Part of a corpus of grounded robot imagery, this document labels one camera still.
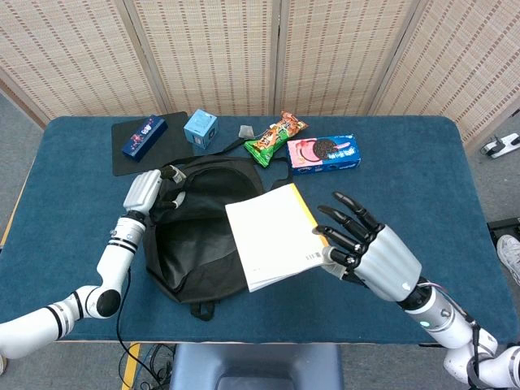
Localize black stand foot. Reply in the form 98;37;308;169
486;218;520;241

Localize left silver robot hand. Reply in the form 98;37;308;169
122;164;188;223

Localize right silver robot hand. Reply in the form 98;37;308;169
311;191;423;302

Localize white sneaker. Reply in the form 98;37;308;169
496;234;520;288

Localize blue table cloth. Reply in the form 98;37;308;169
0;115;519;346

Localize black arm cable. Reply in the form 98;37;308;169
422;282;491;389
115;267;163;390

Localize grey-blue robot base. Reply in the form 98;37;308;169
168;344;345;390

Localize white floor device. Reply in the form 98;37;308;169
480;132;520;159

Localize long dark blue box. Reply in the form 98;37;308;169
121;115;169;163

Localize blue cookie box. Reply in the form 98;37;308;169
286;133;362;176

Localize woven folding screen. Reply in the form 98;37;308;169
0;0;520;147

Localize black mouse pad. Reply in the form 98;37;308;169
110;111;195;177

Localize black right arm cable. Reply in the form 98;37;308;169
422;282;491;389

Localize black fabric backpack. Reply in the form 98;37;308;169
141;139;293;322

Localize yellow-edged white notebook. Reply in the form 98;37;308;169
224;182;331;293

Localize green and orange snack bag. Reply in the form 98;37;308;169
243;110;309;168

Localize black floor cable bundle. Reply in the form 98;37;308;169
144;344;176;385

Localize light blue cube box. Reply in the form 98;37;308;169
183;108;219;150

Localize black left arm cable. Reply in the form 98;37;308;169
115;267;163;390

